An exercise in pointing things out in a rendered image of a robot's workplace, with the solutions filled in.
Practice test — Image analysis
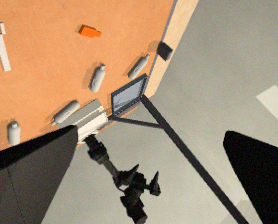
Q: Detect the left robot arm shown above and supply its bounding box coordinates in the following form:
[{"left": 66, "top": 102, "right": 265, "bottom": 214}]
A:
[{"left": 82, "top": 134, "right": 148, "bottom": 224}]

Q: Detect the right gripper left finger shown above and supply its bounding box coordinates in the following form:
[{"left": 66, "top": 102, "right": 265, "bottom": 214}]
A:
[{"left": 0, "top": 125, "right": 79, "bottom": 224}]

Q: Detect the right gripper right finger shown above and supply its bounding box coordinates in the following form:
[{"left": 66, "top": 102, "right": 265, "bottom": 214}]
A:
[{"left": 223, "top": 131, "right": 278, "bottom": 224}]

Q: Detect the grey gas cylinder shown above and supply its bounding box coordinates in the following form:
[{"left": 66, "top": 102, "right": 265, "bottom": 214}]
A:
[
  {"left": 90, "top": 63, "right": 105, "bottom": 93},
  {"left": 128, "top": 54, "right": 150, "bottom": 80},
  {"left": 8, "top": 121, "right": 21, "bottom": 146},
  {"left": 51, "top": 100, "right": 80, "bottom": 126}
]

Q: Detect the white digital scale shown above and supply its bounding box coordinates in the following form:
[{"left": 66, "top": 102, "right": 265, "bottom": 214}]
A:
[{"left": 57, "top": 99, "right": 108, "bottom": 142}]

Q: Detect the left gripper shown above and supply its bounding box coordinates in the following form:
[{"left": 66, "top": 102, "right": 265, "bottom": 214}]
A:
[{"left": 118, "top": 164, "right": 161, "bottom": 201}]

